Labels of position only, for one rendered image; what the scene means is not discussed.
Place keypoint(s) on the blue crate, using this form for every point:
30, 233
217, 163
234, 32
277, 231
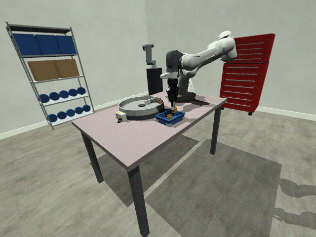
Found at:
176, 117

